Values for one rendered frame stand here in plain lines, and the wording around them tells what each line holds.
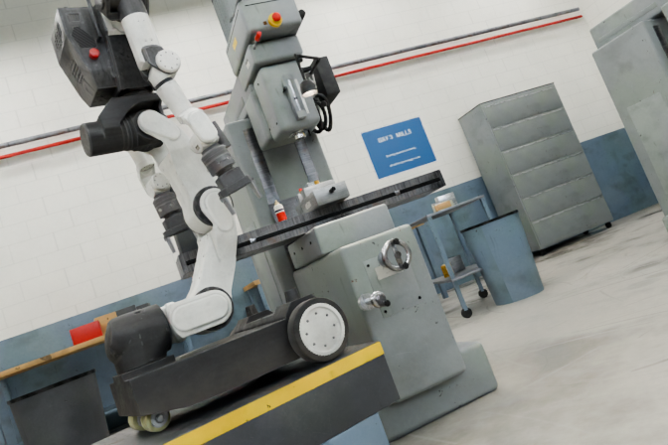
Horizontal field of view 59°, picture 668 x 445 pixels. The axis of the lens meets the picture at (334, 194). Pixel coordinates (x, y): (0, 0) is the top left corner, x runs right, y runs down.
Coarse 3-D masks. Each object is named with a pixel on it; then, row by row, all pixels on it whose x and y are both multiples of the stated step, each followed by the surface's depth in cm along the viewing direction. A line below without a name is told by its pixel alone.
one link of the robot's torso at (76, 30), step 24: (72, 24) 194; (96, 24) 194; (120, 24) 197; (72, 48) 193; (96, 48) 196; (120, 48) 198; (72, 72) 203; (96, 72) 193; (120, 72) 197; (96, 96) 200
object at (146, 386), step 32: (128, 320) 179; (160, 320) 182; (256, 320) 208; (128, 352) 176; (160, 352) 180; (192, 352) 200; (224, 352) 173; (256, 352) 178; (288, 352) 183; (128, 384) 168; (160, 384) 167; (192, 384) 169; (224, 384) 171
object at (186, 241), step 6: (180, 234) 243; (186, 234) 244; (192, 234) 245; (180, 240) 242; (186, 240) 243; (192, 240) 244; (180, 246) 242; (186, 246) 243; (192, 246) 243; (198, 246) 244; (180, 252) 248
